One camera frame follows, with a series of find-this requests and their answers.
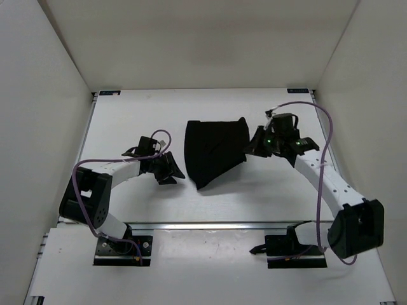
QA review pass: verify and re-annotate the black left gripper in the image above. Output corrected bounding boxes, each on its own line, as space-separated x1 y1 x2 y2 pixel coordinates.
148 151 185 185

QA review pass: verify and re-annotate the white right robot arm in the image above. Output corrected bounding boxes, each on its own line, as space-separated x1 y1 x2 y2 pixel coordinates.
245 111 384 259

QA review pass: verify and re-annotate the left blue corner label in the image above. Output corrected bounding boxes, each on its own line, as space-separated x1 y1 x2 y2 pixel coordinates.
99 90 121 96

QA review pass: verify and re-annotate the aluminium rail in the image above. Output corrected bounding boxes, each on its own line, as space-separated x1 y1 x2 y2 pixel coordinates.
310 90 336 168
128 221 299 231
59 91 98 223

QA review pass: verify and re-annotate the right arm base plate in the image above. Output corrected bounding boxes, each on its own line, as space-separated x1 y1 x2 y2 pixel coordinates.
249 226 328 269

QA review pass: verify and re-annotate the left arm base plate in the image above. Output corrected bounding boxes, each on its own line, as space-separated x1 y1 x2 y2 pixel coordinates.
93 230 153 267

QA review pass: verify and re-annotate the right blue corner label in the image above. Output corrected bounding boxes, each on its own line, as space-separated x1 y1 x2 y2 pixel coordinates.
287 88 309 94

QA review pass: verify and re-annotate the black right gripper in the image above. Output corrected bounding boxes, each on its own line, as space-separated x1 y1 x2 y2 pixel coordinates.
242 127 282 159

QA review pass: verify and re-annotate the black skirt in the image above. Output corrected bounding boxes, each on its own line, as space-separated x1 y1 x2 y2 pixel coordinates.
184 117 249 190

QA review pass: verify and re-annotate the aluminium right side rail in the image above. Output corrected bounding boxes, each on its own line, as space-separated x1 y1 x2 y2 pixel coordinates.
310 90 336 168

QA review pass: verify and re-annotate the aluminium front rail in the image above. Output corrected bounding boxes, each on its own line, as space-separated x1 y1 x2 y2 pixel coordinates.
128 221 299 231

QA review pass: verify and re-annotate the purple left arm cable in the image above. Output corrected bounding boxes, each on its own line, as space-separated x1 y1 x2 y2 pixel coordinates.
72 129 172 239

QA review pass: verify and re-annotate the aluminium left side rail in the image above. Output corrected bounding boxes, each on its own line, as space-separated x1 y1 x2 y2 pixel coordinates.
59 91 98 223

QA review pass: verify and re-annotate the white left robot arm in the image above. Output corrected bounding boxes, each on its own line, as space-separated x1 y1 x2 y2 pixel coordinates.
59 136 185 253

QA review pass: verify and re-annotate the blue corner label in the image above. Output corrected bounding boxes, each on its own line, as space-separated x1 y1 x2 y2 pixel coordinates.
99 90 121 96
287 88 309 94

